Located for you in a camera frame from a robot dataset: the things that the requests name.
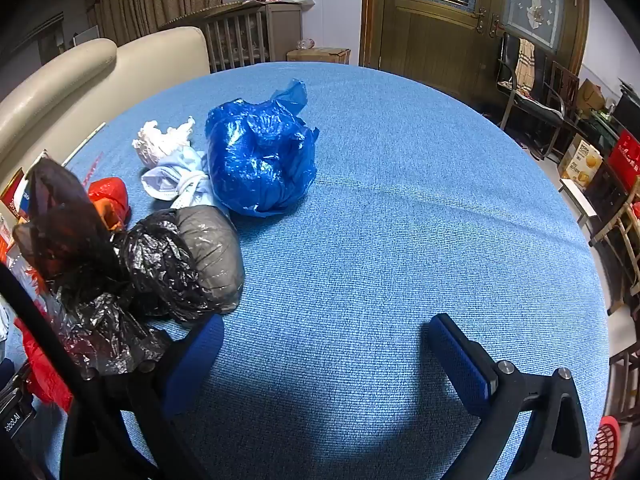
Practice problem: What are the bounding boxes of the white stool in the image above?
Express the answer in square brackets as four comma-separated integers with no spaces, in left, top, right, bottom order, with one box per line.
[559,177,601,221]

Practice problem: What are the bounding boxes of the black cable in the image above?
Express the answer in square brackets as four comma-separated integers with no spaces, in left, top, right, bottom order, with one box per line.
[0,262,126,480]

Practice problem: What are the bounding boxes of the yellow printed box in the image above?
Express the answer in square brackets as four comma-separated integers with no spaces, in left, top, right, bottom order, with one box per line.
[557,132,603,181]

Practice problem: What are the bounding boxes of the small red box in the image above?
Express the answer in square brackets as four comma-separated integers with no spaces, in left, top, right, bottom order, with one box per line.
[0,150,63,223]

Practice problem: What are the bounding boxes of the red plastic bag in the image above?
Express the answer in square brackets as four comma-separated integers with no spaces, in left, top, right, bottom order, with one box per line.
[15,317,73,411]
[87,177,132,231]

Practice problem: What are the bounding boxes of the white stick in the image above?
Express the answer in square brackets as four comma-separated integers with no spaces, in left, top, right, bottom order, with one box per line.
[65,121,107,165]

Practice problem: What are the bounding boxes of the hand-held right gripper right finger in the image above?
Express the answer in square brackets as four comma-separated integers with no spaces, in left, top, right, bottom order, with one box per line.
[429,313,603,480]

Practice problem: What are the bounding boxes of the beige leather sofa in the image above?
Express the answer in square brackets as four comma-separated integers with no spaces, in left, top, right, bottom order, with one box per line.
[0,26,211,191]

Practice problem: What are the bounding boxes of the grey slatted cabinet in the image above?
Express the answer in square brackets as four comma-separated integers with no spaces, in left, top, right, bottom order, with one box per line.
[160,0,303,73]

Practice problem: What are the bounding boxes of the small cardboard box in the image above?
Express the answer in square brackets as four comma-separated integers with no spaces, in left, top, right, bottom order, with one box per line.
[577,77,606,113]

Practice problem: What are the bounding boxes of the wooden chair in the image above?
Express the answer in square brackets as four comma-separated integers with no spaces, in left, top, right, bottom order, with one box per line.
[590,160,640,316]

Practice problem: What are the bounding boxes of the black plastic bag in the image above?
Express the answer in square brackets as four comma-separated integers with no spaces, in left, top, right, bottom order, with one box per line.
[12,159,246,376]

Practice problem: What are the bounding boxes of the white crumpled tissue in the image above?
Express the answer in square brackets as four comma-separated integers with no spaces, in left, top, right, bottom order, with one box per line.
[131,116,197,168]

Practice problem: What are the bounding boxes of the light blue face mask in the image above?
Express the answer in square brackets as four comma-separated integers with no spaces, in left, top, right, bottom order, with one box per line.
[141,147,231,211]

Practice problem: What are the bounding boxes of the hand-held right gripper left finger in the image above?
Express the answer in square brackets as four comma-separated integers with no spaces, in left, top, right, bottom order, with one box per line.
[60,314,225,480]

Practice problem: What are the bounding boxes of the black chair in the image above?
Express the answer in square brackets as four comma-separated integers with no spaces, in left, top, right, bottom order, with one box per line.
[495,30,566,161]

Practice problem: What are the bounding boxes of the blue plastic bag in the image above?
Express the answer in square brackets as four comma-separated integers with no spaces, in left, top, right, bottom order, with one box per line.
[205,79,320,218]

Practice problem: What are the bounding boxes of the plaid cloth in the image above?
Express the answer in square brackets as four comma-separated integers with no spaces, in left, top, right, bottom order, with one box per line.
[515,37,537,93]

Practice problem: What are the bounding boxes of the wooden double door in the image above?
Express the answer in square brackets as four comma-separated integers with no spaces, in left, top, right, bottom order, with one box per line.
[361,0,591,106]

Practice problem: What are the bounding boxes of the red plastic basket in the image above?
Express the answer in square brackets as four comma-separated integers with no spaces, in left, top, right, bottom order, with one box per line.
[589,415,623,480]

